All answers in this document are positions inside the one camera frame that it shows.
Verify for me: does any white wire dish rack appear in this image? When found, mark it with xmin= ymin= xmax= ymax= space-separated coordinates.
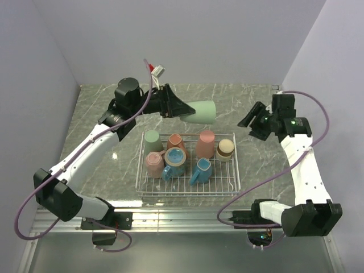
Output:
xmin=135 ymin=133 xmax=241 ymax=197

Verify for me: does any aluminium mounting rail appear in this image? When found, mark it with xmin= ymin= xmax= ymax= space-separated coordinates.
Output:
xmin=30 ymin=207 xmax=332 ymax=234

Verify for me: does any orange floral mug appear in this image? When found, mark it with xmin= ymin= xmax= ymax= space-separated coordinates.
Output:
xmin=167 ymin=134 xmax=189 ymax=158

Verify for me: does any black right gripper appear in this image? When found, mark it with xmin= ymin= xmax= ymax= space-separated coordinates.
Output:
xmin=237 ymin=101 xmax=278 ymax=141

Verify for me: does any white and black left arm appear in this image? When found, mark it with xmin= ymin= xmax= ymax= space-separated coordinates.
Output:
xmin=34 ymin=77 xmax=196 ymax=229

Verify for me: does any tall pink plastic cup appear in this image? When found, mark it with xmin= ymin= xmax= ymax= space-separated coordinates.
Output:
xmin=195 ymin=130 xmax=215 ymax=159

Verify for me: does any tall green plastic cup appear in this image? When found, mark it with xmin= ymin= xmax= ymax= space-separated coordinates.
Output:
xmin=144 ymin=130 xmax=164 ymax=155

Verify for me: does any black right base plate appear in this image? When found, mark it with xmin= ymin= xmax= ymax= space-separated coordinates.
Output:
xmin=229 ymin=210 xmax=285 ymax=250

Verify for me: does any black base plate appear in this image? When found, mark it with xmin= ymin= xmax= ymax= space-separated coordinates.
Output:
xmin=80 ymin=212 xmax=133 ymax=246
xmin=229 ymin=210 xmax=285 ymax=250

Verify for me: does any cream and brown ceramic cup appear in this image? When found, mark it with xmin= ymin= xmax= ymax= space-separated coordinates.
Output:
xmin=216 ymin=139 xmax=235 ymax=162

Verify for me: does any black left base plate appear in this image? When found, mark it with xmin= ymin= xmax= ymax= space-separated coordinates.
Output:
xmin=80 ymin=212 xmax=133 ymax=246

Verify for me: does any blue mug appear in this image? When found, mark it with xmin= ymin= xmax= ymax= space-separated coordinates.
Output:
xmin=162 ymin=147 xmax=187 ymax=181
xmin=189 ymin=158 xmax=212 ymax=185

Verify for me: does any pink mug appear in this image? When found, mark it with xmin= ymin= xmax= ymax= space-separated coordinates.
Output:
xmin=145 ymin=150 xmax=166 ymax=179

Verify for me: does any short green plastic cup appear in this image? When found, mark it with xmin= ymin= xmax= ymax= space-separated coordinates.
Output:
xmin=180 ymin=101 xmax=216 ymax=125

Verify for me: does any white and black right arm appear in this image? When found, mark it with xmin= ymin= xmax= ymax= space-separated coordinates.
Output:
xmin=238 ymin=92 xmax=342 ymax=237

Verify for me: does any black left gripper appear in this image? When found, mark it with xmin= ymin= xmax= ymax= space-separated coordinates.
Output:
xmin=131 ymin=84 xmax=196 ymax=118

